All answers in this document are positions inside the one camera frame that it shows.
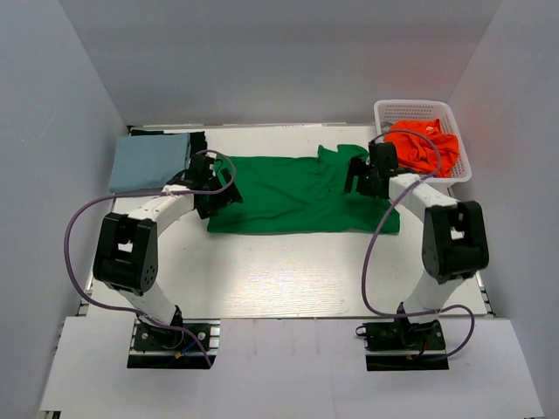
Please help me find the green t shirt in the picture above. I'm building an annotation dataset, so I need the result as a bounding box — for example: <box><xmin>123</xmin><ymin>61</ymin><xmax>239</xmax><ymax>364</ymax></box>
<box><xmin>207</xmin><ymin>144</ymin><xmax>390</xmax><ymax>235</ymax></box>

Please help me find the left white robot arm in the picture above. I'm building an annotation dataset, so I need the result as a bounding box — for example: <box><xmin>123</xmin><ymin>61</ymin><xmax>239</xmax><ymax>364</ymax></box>
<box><xmin>93</xmin><ymin>150</ymin><xmax>243</xmax><ymax>348</ymax></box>

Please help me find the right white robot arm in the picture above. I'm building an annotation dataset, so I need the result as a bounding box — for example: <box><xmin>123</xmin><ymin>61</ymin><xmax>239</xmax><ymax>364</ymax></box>
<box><xmin>344</xmin><ymin>141</ymin><xmax>489</xmax><ymax>348</ymax></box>

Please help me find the folded black t shirt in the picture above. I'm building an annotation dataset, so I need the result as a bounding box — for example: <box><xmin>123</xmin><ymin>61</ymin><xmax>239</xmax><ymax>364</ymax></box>
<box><xmin>128</xmin><ymin>128</ymin><xmax>208</xmax><ymax>153</ymax></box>

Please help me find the orange t shirt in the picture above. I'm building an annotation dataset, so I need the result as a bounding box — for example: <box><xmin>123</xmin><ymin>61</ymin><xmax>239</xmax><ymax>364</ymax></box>
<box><xmin>383</xmin><ymin>119</ymin><xmax>459</xmax><ymax>178</ymax></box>

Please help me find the white plastic basket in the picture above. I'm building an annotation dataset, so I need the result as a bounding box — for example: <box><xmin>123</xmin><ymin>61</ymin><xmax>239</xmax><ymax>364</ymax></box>
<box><xmin>374</xmin><ymin>100</ymin><xmax>472</xmax><ymax>189</ymax></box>

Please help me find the folded light blue t shirt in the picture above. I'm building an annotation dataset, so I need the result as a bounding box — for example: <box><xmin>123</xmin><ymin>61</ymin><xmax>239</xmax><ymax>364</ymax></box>
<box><xmin>108</xmin><ymin>134</ymin><xmax>190</xmax><ymax>193</ymax></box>

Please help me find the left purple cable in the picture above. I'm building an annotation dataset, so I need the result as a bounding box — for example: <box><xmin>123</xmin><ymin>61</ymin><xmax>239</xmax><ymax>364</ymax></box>
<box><xmin>64</xmin><ymin>148</ymin><xmax>238</xmax><ymax>367</ymax></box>

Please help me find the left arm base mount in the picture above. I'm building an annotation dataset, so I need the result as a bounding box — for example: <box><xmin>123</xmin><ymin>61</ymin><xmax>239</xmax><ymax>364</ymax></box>
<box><xmin>127</xmin><ymin>320</ymin><xmax>220</xmax><ymax>370</ymax></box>

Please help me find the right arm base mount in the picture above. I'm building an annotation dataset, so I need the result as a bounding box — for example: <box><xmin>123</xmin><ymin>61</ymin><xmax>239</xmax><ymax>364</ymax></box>
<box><xmin>355</xmin><ymin>319</ymin><xmax>449</xmax><ymax>372</ymax></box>

